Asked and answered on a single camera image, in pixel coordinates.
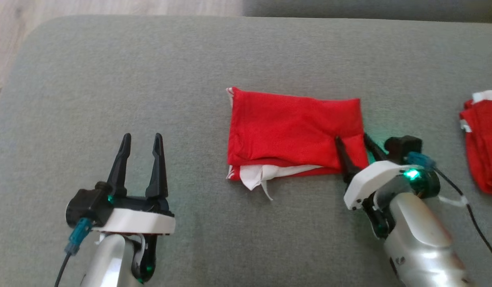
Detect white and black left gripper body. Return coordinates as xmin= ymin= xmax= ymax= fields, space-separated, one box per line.
xmin=92 ymin=197 xmax=176 ymax=283

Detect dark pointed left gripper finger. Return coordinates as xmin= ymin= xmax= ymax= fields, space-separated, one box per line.
xmin=145 ymin=133 xmax=169 ymax=200
xmin=106 ymin=133 xmax=132 ymax=198

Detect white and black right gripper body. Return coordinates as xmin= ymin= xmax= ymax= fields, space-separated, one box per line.
xmin=343 ymin=161 xmax=441 ymax=240

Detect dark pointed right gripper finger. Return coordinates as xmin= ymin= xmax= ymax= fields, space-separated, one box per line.
xmin=363 ymin=134 xmax=390 ymax=163
xmin=334 ymin=136 xmax=362 ymax=184

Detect red jersey with white sleeves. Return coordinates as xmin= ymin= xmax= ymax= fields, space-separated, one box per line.
xmin=226 ymin=86 xmax=370 ymax=201

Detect red shorts with white trim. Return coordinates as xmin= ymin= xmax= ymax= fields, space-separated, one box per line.
xmin=459 ymin=90 xmax=492 ymax=196

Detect large grey sofa seat cushion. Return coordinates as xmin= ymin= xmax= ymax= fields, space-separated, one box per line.
xmin=0 ymin=15 xmax=492 ymax=287

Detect small grey sofa cushion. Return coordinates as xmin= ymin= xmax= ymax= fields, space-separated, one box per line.
xmin=242 ymin=0 xmax=492 ymax=24

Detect right black cable blue connector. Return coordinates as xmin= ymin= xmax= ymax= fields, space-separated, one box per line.
xmin=407 ymin=151 xmax=492 ymax=268

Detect black cable blue connector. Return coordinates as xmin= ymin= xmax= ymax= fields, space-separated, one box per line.
xmin=54 ymin=217 xmax=93 ymax=287
xmin=407 ymin=151 xmax=492 ymax=268

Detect left black cable blue connector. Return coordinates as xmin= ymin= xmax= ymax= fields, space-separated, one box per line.
xmin=54 ymin=217 xmax=93 ymax=287

